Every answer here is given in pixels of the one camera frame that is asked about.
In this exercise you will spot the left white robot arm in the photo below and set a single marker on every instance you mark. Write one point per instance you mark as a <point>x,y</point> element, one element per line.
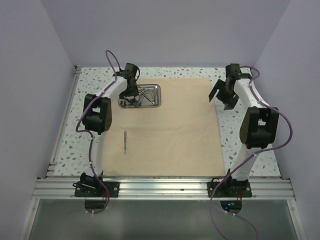
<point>96,120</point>

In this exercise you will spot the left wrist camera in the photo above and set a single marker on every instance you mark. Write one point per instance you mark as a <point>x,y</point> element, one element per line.
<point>131,70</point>

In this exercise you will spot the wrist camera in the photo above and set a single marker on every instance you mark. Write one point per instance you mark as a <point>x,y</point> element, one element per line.
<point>233,69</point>
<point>131,70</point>

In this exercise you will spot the steel surgical scissors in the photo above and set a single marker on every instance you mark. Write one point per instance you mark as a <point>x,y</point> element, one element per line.
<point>146,96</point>

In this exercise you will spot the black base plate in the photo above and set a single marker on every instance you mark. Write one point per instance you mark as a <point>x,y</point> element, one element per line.
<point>234,189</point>
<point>86,191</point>

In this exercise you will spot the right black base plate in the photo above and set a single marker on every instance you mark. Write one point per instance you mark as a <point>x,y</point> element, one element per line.
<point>234,189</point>

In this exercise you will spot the aluminium rail frame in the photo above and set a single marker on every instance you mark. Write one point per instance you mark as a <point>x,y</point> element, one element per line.
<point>163,188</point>

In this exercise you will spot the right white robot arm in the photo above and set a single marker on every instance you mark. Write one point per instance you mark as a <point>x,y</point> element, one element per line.
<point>257,131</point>

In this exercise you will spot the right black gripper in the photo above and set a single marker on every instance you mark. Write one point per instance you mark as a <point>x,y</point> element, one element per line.
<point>220,85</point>

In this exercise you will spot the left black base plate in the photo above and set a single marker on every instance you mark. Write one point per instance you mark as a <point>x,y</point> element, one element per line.
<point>86,191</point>

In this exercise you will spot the beige cloth wrap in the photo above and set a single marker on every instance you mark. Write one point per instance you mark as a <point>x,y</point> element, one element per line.
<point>180,138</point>

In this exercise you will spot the steel instrument tray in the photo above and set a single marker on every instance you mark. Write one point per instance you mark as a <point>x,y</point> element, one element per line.
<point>127,105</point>

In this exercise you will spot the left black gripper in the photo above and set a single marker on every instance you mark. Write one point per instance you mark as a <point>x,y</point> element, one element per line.
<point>134,92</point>

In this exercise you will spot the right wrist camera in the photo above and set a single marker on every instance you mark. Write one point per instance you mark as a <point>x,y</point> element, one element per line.
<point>233,69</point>

